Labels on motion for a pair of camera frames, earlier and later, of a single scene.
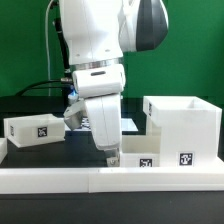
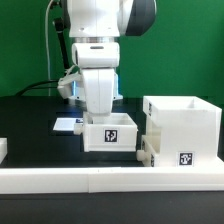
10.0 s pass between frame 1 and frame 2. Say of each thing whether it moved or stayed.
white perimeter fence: stayed
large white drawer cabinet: stayed
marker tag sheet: moved
